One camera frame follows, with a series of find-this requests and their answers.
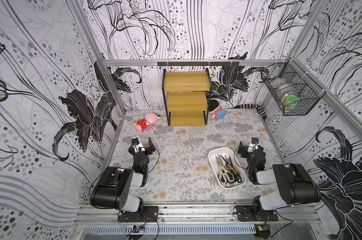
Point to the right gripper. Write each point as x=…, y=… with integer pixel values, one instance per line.
x=247, y=151

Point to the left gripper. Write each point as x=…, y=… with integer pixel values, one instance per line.
x=142, y=150

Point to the yellow handled black scissors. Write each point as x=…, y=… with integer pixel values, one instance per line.
x=229, y=165

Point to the white plastic storage box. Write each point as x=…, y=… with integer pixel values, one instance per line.
x=225, y=151

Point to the cream handled kitchen scissors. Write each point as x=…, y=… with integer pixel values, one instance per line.
x=223, y=173

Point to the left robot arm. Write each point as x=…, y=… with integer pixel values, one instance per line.
x=113, y=186

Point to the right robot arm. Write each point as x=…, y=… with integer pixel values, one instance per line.
x=294, y=184

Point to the blue pink plush toy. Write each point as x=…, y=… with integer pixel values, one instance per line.
x=219, y=113

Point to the striped plush tail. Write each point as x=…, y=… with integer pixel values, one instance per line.
x=258, y=108

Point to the green lid in basket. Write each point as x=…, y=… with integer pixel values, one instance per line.
x=291, y=100

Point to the wooden three tier shelf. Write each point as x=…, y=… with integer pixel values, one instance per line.
x=187, y=97

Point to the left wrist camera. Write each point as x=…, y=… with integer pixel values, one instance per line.
x=135, y=141

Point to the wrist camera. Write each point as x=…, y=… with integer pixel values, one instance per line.
x=254, y=145
x=135, y=141

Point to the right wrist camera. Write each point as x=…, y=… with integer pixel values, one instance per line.
x=254, y=145

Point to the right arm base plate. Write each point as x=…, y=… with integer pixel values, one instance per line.
x=248, y=214

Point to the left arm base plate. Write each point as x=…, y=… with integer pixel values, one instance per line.
x=144, y=214

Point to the black wire basket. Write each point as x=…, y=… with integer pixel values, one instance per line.
x=282, y=79

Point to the black wall rail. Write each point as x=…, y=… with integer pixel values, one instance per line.
x=203, y=63

